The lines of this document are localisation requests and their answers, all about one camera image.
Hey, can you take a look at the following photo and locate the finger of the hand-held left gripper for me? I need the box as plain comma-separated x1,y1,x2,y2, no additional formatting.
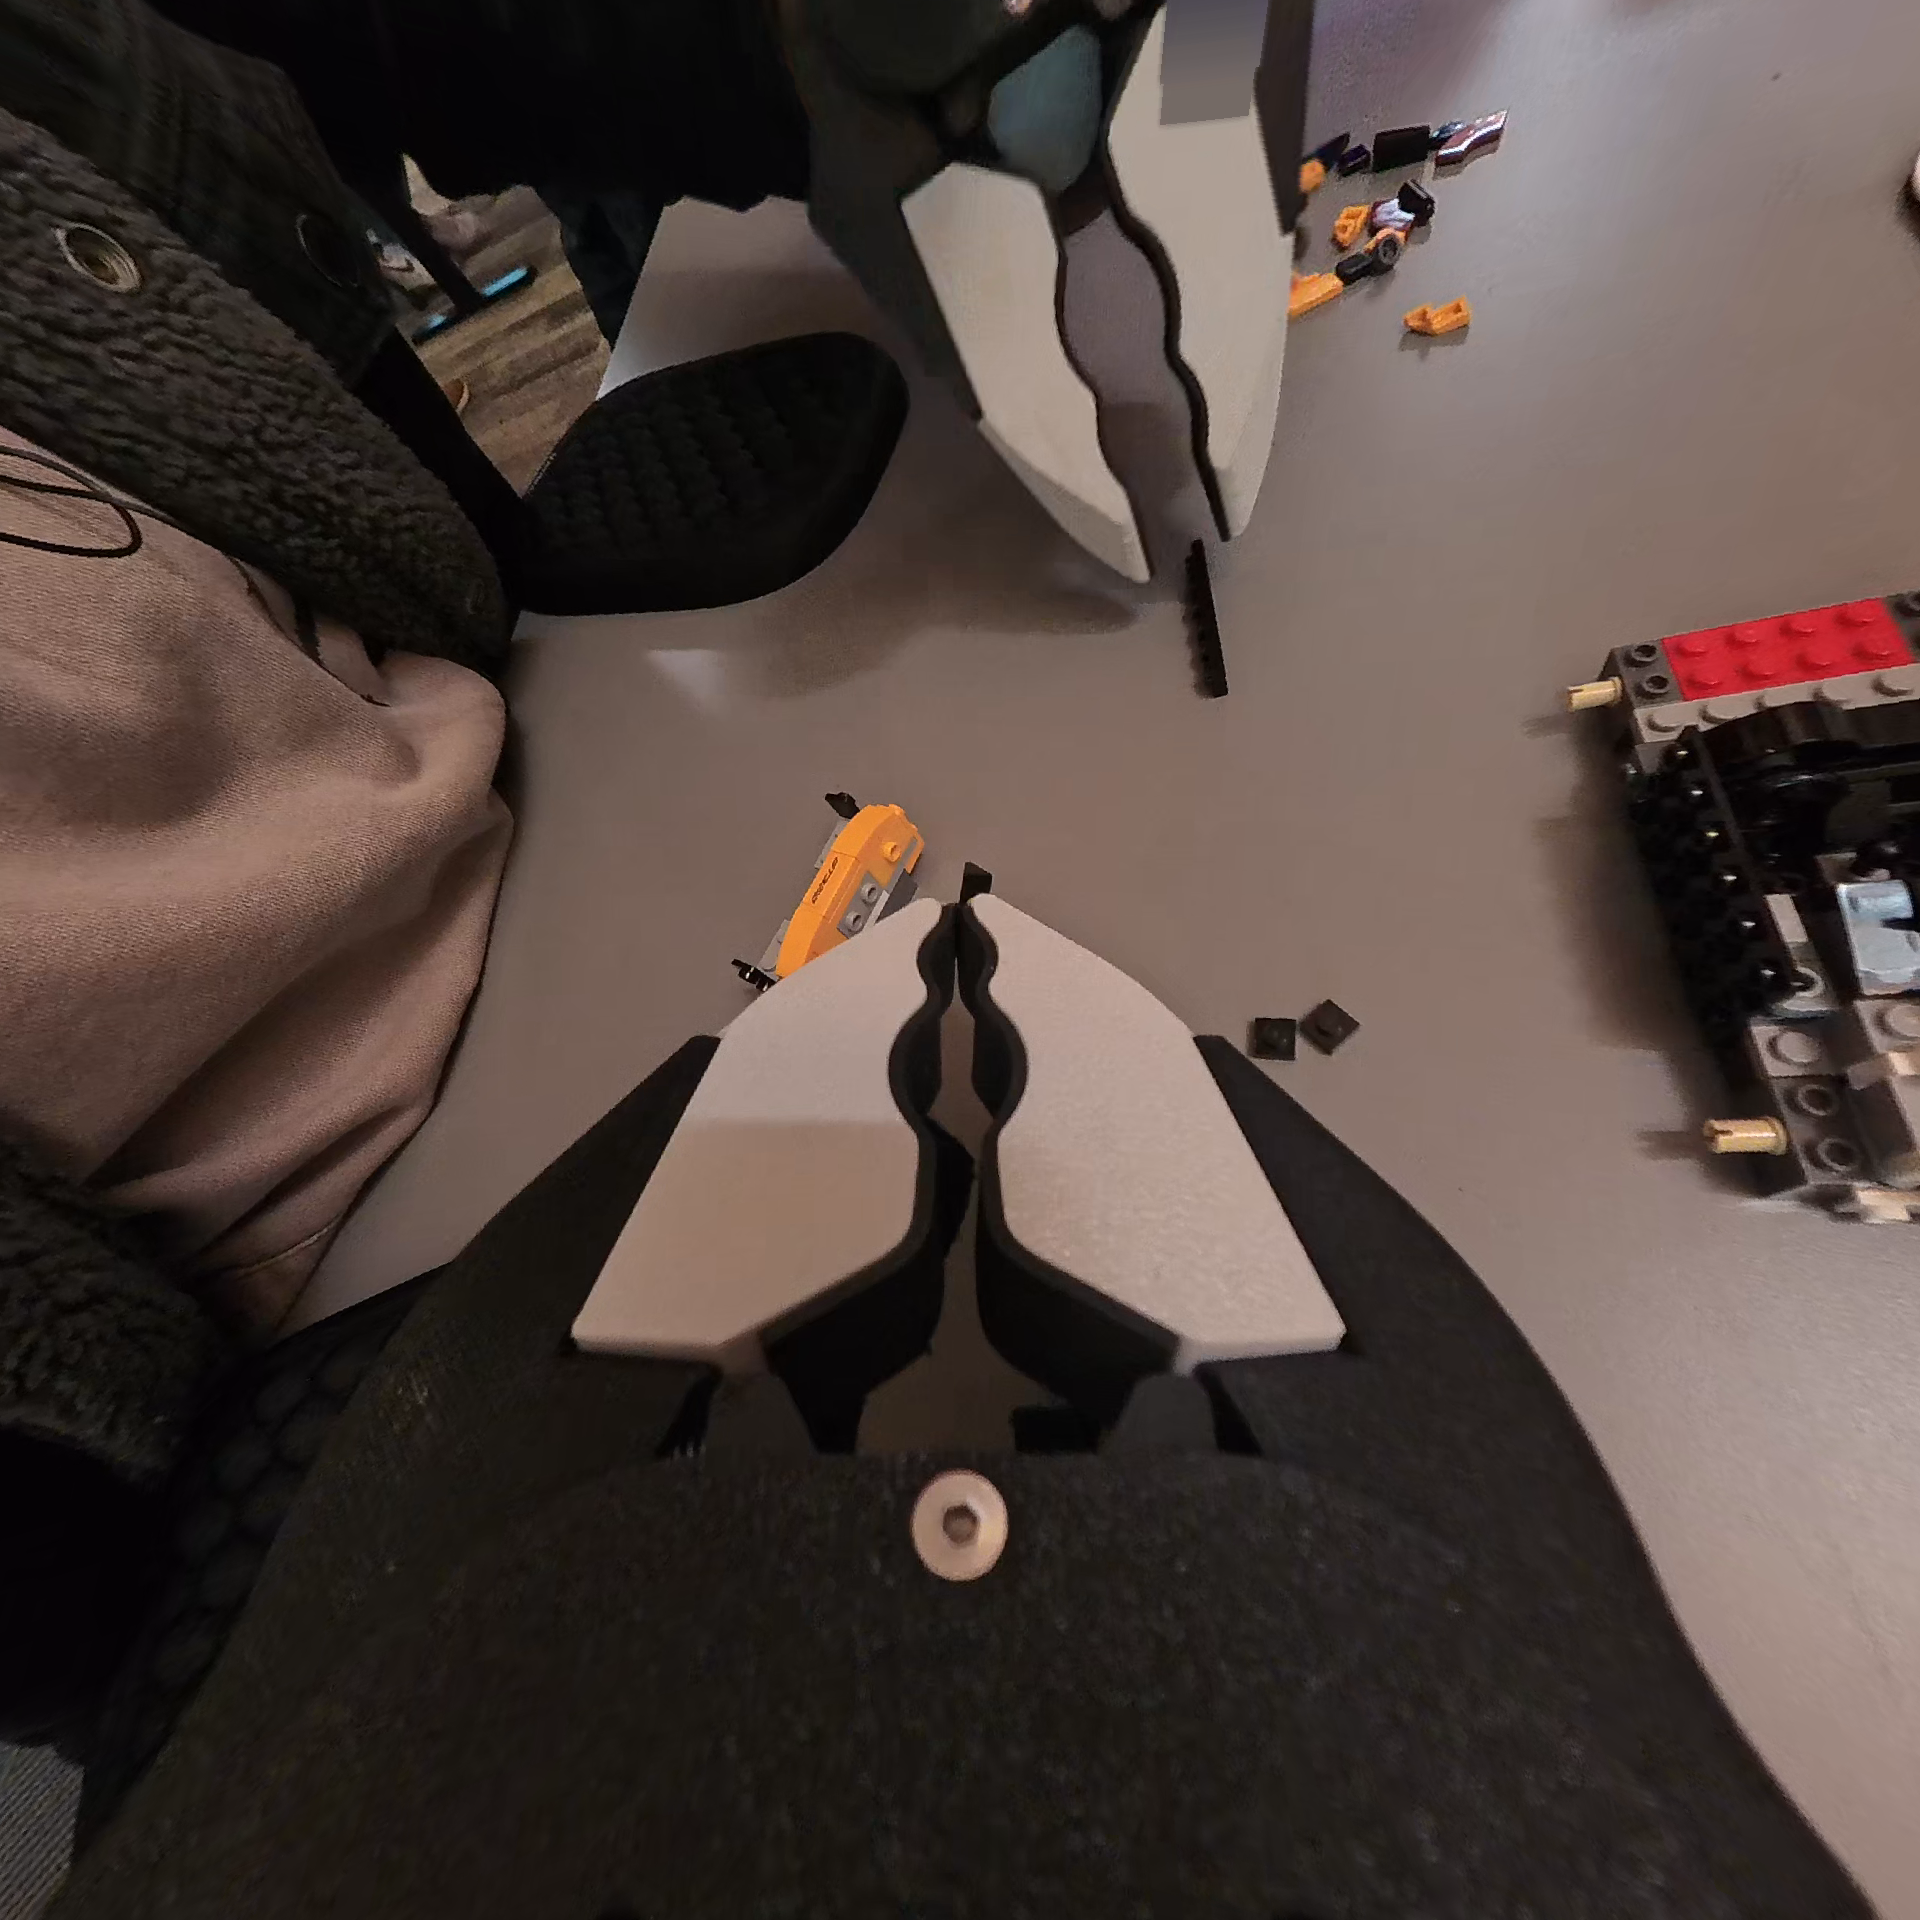
1099,118,1292,543
897,163,1162,586

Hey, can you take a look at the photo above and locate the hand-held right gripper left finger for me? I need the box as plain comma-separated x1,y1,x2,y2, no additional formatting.
570,895,977,1373

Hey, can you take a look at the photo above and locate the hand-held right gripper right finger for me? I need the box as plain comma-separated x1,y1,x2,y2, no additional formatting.
958,894,1348,1373

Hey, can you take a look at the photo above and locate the orange grey black brick assembly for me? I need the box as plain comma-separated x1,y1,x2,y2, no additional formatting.
732,791,929,995

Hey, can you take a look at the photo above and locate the long black brick plate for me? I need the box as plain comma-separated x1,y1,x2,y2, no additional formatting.
1183,538,1231,702

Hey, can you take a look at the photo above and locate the grey desk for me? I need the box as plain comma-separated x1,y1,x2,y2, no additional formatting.
285,0,1920,1920

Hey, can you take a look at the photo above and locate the pile of small loose bricks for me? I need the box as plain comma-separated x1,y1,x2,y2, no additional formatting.
1290,106,1509,319

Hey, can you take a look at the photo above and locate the beige sweatshirt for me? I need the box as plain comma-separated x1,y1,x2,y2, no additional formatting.
0,427,515,1339

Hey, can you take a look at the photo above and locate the black toy car chassis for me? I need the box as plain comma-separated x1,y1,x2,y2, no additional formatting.
1563,592,1920,1230

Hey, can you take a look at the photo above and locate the dark fleece jacket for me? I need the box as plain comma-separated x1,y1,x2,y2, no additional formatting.
0,0,519,1495

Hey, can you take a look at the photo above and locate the thin black cord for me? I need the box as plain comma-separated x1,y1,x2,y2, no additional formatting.
0,447,146,559

